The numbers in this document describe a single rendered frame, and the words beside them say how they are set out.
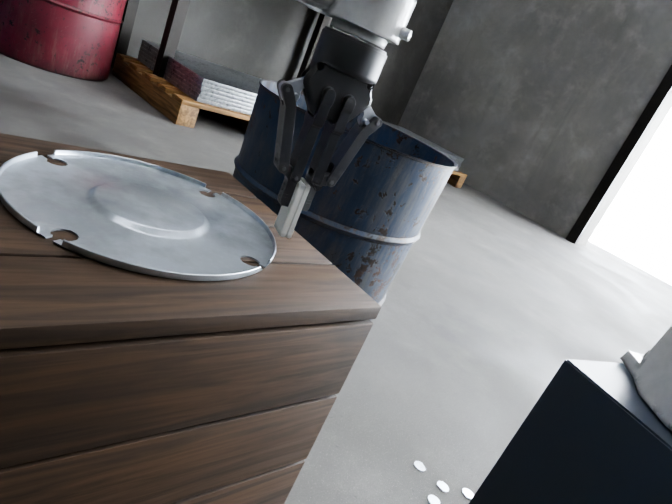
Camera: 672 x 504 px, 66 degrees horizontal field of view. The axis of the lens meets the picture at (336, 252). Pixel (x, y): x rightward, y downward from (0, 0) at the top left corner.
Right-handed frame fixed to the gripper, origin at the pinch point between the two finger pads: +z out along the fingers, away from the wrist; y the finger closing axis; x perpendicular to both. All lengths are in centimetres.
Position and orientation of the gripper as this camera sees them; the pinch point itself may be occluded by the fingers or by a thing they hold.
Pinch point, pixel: (291, 206)
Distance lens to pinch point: 62.3
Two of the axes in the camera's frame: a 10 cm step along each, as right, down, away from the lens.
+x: -3.4, -4.7, 8.2
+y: 8.6, 1.9, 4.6
